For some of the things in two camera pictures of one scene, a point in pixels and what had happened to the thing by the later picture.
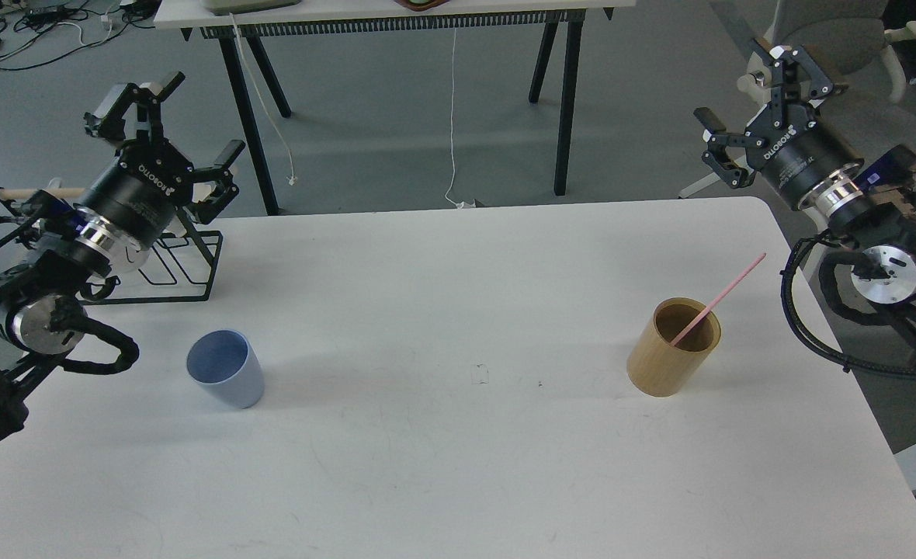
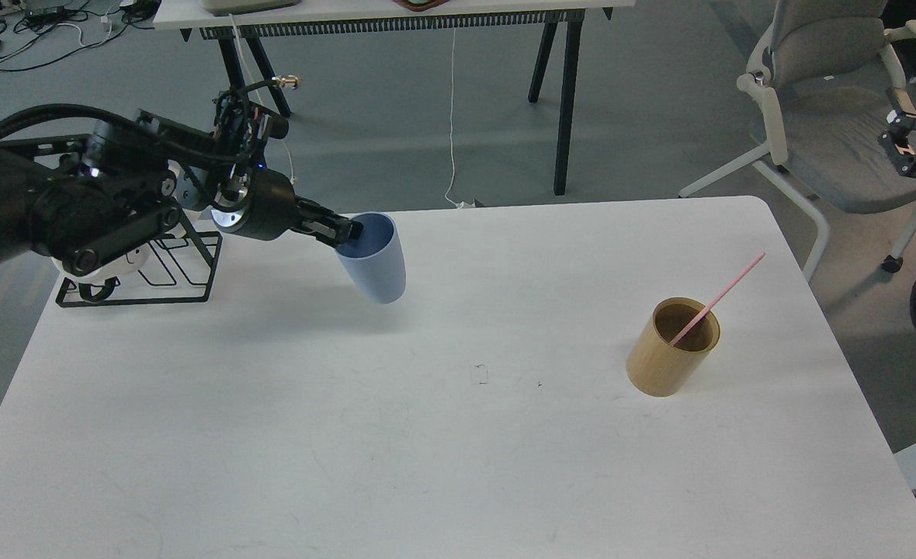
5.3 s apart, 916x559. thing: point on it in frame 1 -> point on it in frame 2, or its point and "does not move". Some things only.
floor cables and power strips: (1, 35) does not move
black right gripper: (799, 150) -> (903, 118)
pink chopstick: (719, 298) does not move
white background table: (236, 24) does not move
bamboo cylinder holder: (656, 367) does not move
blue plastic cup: (224, 362) -> (376, 259)
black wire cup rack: (181, 266) does not move
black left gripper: (137, 197) -> (261, 203)
